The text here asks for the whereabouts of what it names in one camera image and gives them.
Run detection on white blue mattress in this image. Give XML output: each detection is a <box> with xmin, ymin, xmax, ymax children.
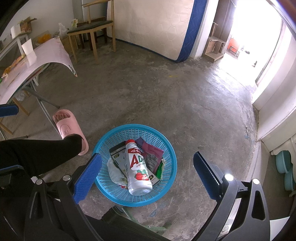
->
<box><xmin>107</xmin><ymin>0</ymin><xmax>207</xmax><ymax>62</ymax></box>

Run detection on blue plastic basket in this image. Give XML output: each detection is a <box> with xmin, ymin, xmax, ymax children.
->
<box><xmin>93</xmin><ymin>124</ymin><xmax>177</xmax><ymax>207</ymax></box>

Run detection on purple snack bag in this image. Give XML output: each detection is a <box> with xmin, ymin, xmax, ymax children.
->
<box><xmin>135</xmin><ymin>137</ymin><xmax>164</xmax><ymax>174</ymax></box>

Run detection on white paper cup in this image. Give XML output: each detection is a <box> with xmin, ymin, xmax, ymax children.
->
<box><xmin>22</xmin><ymin>39</ymin><xmax>34</xmax><ymax>55</ymax></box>

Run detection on teal plastic basins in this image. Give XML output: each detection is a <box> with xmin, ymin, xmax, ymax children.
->
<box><xmin>275</xmin><ymin>151</ymin><xmax>295</xmax><ymax>191</ymax></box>

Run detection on pink slipper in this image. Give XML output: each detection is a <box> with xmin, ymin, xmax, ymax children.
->
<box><xmin>53</xmin><ymin>109</ymin><xmax>89</xmax><ymax>156</ymax></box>

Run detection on black trouser leg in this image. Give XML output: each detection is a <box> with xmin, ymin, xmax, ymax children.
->
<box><xmin>1</xmin><ymin>135</ymin><xmax>82</xmax><ymax>176</ymax></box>

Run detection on white side table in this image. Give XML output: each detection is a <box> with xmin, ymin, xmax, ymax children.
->
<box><xmin>0</xmin><ymin>33</ymin><xmax>29</xmax><ymax>60</ymax></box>

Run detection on wooden step shelf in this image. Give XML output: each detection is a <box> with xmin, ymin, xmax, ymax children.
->
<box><xmin>202</xmin><ymin>22</ymin><xmax>225</xmax><ymax>63</ymax></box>

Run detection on wooden chair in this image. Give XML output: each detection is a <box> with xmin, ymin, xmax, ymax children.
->
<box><xmin>67</xmin><ymin>0</ymin><xmax>116</xmax><ymax>64</ymax></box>

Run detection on beige paper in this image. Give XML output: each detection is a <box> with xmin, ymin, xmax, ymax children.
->
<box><xmin>107</xmin><ymin>158</ymin><xmax>128</xmax><ymax>189</ymax></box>

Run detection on white yogurt drink bottle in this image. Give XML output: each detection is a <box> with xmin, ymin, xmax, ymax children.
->
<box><xmin>125</xmin><ymin>139</ymin><xmax>152</xmax><ymax>196</ymax></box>

